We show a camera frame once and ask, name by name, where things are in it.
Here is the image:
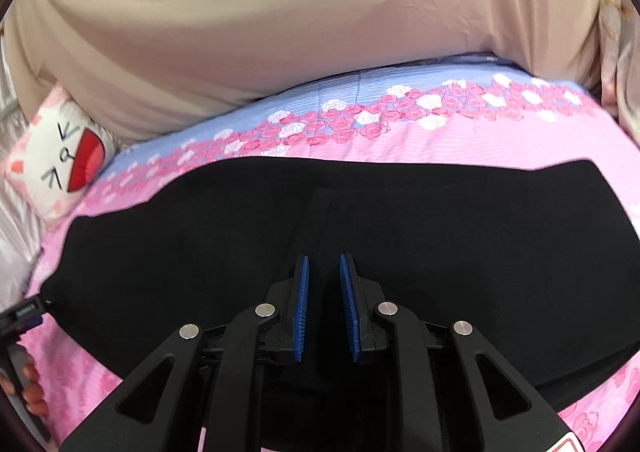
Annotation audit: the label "cat face pillow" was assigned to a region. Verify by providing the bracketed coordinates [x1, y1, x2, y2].
[2, 84, 118, 227]

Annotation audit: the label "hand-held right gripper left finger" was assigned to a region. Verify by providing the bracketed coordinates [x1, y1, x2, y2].
[59, 254, 311, 452]

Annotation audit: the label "floral patterned curtain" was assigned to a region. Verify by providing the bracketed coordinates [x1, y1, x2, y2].
[595, 0, 640, 147]

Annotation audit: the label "pink floral bedsheet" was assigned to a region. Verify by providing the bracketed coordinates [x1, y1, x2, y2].
[0, 54, 640, 452]

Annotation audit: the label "black pants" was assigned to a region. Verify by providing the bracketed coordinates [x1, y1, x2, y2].
[40, 156, 640, 415]

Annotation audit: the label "beige backdrop cloth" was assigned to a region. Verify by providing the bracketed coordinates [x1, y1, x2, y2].
[0, 0, 608, 147]

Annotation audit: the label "person's left hand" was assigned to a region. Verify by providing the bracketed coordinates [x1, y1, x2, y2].
[0, 361, 52, 419]

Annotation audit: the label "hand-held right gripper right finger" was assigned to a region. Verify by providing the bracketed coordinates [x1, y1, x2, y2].
[339, 253, 576, 452]

